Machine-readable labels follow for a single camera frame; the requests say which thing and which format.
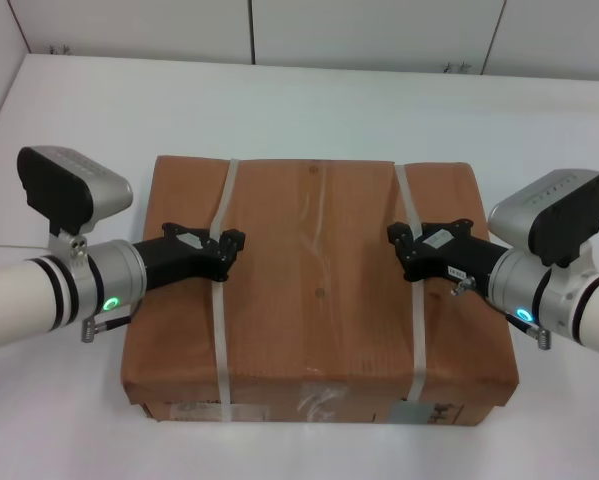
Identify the brown cardboard box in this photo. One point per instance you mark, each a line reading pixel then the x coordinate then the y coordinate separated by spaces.
pixel 309 310

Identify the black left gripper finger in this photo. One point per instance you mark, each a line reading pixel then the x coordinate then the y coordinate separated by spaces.
pixel 226 260
pixel 234 238

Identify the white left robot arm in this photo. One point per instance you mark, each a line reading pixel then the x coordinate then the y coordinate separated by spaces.
pixel 24 300

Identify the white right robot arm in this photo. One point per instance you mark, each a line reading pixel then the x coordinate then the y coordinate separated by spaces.
pixel 574 310

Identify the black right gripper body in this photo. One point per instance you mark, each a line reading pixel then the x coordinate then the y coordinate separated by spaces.
pixel 454 255

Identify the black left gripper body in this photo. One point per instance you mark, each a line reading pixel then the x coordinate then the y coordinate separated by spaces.
pixel 179 255

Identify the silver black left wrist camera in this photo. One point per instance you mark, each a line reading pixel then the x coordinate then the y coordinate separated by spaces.
pixel 79 185

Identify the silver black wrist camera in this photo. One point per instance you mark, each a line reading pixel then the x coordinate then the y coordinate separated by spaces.
pixel 554 210
pixel 79 185

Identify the grey box label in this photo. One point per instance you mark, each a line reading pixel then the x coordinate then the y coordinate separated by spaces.
pixel 410 413

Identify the white printed box label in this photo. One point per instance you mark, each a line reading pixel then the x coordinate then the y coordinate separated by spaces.
pixel 199 410

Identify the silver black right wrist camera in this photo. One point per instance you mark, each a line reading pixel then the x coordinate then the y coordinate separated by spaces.
pixel 554 210

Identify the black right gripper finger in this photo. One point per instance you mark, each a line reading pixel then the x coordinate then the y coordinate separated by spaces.
pixel 400 234
pixel 405 256

